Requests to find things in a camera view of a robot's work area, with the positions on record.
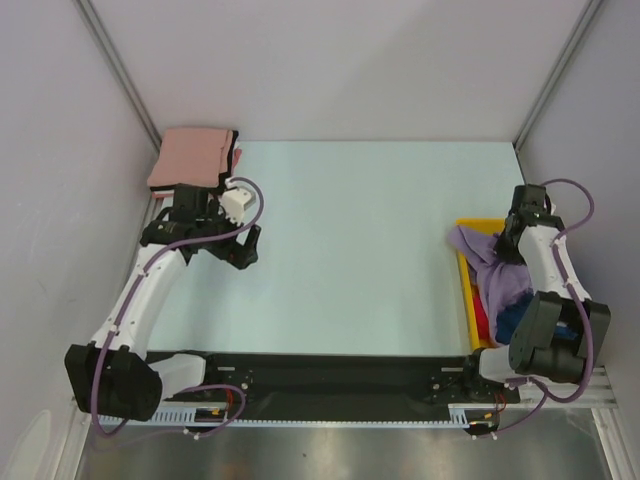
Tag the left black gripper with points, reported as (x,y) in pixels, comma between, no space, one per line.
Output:
(247,253)

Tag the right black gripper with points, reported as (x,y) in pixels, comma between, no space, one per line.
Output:
(503,252)

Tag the purple t shirt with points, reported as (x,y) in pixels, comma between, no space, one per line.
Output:
(500,284)

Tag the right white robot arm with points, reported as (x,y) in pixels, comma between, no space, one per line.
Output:
(556,344)

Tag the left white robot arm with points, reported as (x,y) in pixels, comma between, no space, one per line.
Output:
(110,375)

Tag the yellow plastic bin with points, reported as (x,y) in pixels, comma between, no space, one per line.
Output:
(488,226)

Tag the navy blue t shirt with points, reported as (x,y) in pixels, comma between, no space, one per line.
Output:
(508,320)

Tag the red t shirt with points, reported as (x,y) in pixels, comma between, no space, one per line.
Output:
(481,321)

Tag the folded black t shirt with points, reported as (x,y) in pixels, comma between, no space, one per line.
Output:
(227,165)

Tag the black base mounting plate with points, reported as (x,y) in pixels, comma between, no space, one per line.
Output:
(351,387)

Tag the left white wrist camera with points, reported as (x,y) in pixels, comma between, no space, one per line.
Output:
(235,201)

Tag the aluminium frame rail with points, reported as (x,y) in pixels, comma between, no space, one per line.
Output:
(597,395)

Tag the slotted cable duct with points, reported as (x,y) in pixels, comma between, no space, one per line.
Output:
(201,417)

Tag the right corner aluminium post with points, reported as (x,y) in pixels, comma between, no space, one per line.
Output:
(569,49)

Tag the corner aluminium post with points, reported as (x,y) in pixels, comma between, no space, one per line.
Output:
(113,60)
(569,49)

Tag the left corner aluminium post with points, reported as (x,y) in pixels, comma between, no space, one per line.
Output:
(113,60)

